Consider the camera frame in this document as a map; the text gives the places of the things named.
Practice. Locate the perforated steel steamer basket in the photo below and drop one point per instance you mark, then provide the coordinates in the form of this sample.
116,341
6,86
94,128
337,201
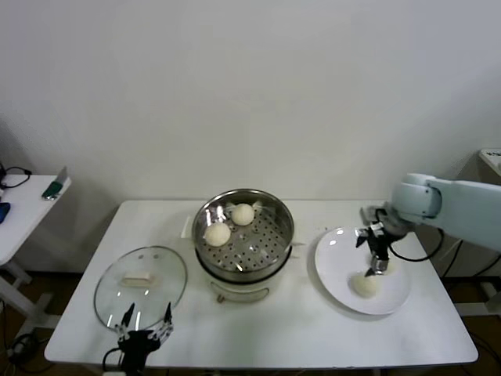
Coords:
235,260

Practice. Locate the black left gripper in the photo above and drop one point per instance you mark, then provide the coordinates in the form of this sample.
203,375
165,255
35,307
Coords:
137,344

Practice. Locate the blue object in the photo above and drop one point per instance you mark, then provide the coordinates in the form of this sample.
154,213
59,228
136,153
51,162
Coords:
3,211

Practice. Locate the white round plate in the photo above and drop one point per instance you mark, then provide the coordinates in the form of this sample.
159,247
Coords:
336,274

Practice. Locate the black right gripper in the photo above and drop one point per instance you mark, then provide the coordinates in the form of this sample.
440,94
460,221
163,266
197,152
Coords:
381,239

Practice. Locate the cream electric cooker base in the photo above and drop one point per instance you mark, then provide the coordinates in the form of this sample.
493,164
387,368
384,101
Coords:
238,291

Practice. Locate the white side table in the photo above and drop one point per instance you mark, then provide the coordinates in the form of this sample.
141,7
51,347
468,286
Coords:
27,207

